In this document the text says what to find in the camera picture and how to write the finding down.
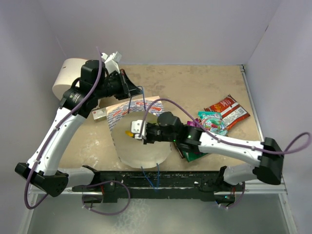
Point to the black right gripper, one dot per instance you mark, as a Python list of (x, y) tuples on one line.
[(147, 139)]

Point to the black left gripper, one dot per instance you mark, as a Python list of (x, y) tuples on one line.
[(128, 88)]

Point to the yellow snack bag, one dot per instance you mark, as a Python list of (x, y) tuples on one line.
[(129, 134)]

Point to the blue checkered paper bag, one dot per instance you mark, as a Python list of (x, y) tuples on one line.
[(133, 152)]

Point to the magenta snack bag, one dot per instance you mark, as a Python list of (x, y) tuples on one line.
[(194, 123)]

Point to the green chips bag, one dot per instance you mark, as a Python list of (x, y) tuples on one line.
[(189, 156)]

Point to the teal snack bag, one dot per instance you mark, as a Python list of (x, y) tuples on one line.
[(213, 122)]

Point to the red orange snack bag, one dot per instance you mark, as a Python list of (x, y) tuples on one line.
[(231, 111)]

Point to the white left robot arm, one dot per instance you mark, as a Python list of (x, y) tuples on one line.
[(97, 80)]

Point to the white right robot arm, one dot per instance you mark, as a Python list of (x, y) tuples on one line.
[(263, 160)]

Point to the small green white box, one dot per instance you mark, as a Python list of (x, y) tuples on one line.
[(99, 114)]

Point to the white paper towel roll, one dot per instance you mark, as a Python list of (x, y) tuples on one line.
[(69, 71)]

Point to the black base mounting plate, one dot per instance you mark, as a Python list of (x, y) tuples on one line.
[(203, 185)]

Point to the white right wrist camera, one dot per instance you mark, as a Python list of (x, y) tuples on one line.
[(138, 129)]

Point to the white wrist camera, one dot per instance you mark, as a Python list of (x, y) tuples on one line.
[(112, 61), (138, 129)]

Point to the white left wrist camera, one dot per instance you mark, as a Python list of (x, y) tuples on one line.
[(112, 61)]

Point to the aluminium rail frame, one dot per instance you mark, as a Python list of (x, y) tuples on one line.
[(173, 75)]

